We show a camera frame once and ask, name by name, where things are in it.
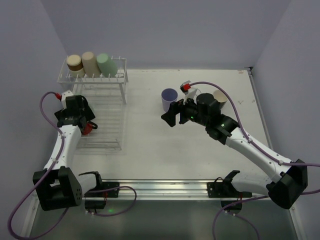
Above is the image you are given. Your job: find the red cup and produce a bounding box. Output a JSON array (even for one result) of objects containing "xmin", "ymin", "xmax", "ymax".
[{"xmin": 82, "ymin": 121, "xmax": 98, "ymax": 136}]

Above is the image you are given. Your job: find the lavender cup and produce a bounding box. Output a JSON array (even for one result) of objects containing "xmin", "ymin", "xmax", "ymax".
[{"xmin": 161, "ymin": 88, "xmax": 178, "ymax": 112}]

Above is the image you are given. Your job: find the black mug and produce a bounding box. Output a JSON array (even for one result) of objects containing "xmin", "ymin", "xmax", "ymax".
[{"xmin": 213, "ymin": 89, "xmax": 228, "ymax": 110}]

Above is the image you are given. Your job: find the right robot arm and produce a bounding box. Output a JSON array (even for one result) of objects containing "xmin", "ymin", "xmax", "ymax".
[{"xmin": 161, "ymin": 93, "xmax": 308, "ymax": 209}]

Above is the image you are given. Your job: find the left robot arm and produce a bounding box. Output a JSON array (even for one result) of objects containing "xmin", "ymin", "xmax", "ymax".
[{"xmin": 32, "ymin": 90, "xmax": 102, "ymax": 211}]

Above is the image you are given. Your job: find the brown and cream cup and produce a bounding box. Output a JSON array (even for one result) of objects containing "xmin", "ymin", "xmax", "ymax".
[{"xmin": 66, "ymin": 54, "xmax": 86, "ymax": 78}]

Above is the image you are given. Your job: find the beige cup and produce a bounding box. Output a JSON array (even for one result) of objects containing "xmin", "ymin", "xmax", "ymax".
[{"xmin": 81, "ymin": 51, "xmax": 101, "ymax": 78}]

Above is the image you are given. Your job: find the green cup upper shelf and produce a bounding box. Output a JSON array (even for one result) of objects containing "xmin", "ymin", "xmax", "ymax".
[{"xmin": 96, "ymin": 53, "xmax": 118, "ymax": 78}]

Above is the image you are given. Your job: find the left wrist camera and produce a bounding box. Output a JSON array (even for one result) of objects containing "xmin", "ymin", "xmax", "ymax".
[{"xmin": 61, "ymin": 90, "xmax": 74, "ymax": 109}]

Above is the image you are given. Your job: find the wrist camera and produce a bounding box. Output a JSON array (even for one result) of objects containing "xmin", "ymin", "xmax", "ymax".
[
  {"xmin": 61, "ymin": 90, "xmax": 74, "ymax": 109},
  {"xmin": 180, "ymin": 80, "xmax": 198, "ymax": 105}
]

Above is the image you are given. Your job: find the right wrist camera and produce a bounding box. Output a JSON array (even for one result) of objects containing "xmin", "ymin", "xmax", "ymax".
[{"xmin": 180, "ymin": 80, "xmax": 198, "ymax": 105}]

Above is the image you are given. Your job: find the white wire dish rack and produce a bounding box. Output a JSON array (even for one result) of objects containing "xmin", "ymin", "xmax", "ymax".
[{"xmin": 57, "ymin": 57, "xmax": 129, "ymax": 152}]

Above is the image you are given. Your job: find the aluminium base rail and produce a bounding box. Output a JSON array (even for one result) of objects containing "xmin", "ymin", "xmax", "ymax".
[{"xmin": 115, "ymin": 179, "xmax": 237, "ymax": 201}]

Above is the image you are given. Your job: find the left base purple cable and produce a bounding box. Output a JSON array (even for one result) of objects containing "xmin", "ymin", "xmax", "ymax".
[{"xmin": 84, "ymin": 185, "xmax": 138, "ymax": 217}]

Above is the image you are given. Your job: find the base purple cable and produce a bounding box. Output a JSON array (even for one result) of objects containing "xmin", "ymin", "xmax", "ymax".
[
  {"xmin": 212, "ymin": 195, "xmax": 271, "ymax": 240},
  {"xmin": 84, "ymin": 185, "xmax": 138, "ymax": 217}
]

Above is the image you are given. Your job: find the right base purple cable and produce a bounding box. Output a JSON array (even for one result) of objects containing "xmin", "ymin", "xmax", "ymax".
[{"xmin": 212, "ymin": 195, "xmax": 271, "ymax": 240}]

